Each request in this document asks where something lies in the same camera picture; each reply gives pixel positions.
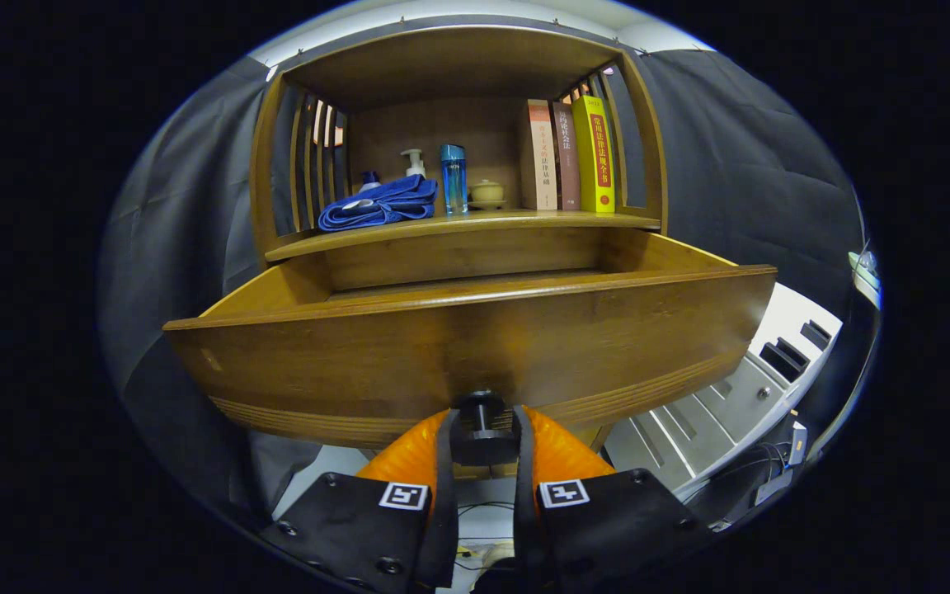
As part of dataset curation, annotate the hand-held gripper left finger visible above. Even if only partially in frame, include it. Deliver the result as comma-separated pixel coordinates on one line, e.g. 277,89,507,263
259,407,461,592

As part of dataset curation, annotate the wooden cabinet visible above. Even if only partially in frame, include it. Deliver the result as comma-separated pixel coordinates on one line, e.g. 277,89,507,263
248,25,670,290

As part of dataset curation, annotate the yellow book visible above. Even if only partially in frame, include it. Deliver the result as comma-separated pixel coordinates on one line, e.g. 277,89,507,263
571,95,617,215

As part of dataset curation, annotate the wooden drawer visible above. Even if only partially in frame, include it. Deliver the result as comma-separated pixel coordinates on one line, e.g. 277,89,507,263
163,227,778,479

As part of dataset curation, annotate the beige book with orange band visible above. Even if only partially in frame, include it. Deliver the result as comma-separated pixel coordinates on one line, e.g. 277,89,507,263
522,100,559,211

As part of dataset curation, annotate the brown book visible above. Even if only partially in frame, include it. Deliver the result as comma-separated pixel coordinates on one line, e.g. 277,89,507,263
552,101,582,211

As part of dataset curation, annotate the folded blue towel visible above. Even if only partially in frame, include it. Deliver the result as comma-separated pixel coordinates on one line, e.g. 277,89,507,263
317,174,440,233

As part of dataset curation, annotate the beige lidded teacup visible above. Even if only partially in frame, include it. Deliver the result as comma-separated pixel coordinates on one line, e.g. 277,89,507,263
468,179,507,210

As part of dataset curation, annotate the pale green white object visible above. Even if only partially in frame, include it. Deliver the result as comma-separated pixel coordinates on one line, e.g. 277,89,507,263
848,250,884,310

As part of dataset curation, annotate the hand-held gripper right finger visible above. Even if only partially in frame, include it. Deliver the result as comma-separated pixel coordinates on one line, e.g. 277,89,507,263
510,404,719,592

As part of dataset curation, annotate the wooden countertop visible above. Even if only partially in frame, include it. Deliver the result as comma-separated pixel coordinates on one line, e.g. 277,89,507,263
265,209,661,263

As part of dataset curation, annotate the blue glass bottle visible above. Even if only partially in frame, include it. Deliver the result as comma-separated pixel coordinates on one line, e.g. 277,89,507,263
440,144,469,217

